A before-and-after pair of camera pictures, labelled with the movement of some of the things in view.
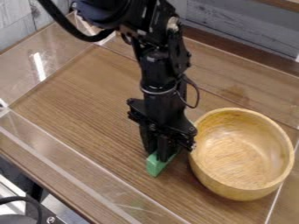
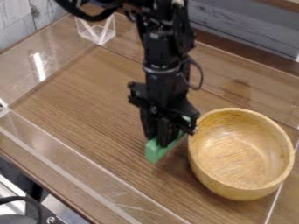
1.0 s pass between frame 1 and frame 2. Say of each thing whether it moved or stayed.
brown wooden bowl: stayed
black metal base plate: stayed
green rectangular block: moved
